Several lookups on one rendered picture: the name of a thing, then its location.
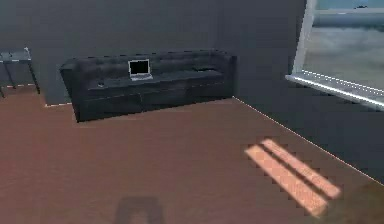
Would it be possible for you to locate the black sofa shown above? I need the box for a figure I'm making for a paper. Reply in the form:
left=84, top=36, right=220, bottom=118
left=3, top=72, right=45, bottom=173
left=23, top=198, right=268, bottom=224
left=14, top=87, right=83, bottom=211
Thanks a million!
left=59, top=49, right=238, bottom=123

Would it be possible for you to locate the white laptop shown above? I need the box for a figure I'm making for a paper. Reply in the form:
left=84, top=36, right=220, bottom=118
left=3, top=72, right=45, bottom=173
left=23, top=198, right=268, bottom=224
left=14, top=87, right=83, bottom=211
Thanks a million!
left=127, top=58, right=154, bottom=82

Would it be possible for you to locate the white framed window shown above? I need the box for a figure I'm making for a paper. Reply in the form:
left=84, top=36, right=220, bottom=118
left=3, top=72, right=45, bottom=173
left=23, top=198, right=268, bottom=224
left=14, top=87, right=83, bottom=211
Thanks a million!
left=285, top=0, right=384, bottom=112

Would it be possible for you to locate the grey glass table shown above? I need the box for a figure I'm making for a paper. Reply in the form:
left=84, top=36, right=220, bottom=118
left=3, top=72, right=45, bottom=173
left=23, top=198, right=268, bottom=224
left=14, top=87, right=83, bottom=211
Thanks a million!
left=0, top=46, right=42, bottom=99

